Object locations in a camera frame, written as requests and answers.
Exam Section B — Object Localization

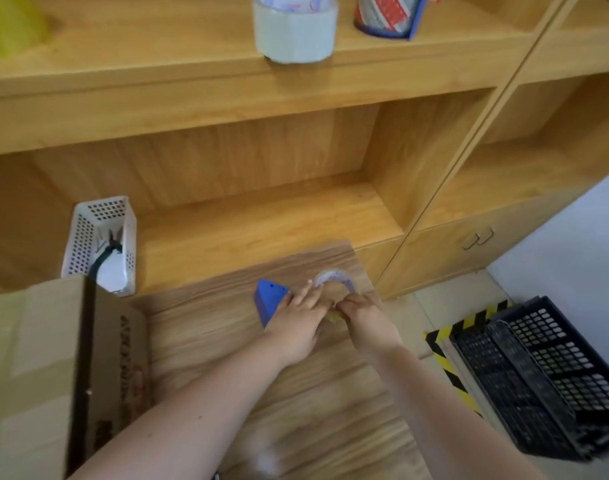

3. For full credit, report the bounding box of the person's left hand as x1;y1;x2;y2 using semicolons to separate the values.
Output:
263;282;336;366

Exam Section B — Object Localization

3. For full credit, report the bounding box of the person's right hand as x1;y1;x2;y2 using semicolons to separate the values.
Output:
336;294;404;362

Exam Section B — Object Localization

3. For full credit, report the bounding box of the person's right forearm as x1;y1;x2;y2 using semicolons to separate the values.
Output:
364;342;550;480

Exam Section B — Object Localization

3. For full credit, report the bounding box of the person's left forearm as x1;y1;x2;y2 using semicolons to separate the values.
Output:
69;335;317;480

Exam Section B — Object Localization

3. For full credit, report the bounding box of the blue tape dispenser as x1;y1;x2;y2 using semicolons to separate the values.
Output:
254;279;291;329

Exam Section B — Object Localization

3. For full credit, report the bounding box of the wooden shelf cabinet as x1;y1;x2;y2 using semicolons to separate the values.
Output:
0;0;609;301

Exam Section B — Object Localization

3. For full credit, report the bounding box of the black plastic crate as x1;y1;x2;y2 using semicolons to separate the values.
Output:
449;296;609;463

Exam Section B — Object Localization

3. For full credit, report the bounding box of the white perforated plastic basket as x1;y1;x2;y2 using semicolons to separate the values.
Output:
61;196;137;298

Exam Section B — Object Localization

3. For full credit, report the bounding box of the large clear tape roll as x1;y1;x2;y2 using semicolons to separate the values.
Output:
253;0;339;64

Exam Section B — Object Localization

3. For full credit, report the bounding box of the brown cardboard box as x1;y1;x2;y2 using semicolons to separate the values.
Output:
0;275;152;480

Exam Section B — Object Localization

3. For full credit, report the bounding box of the yellow-green plastic object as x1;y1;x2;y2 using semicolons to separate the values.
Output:
0;0;50;58

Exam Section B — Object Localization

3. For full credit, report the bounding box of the black cable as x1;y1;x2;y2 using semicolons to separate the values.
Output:
87;240;123;281

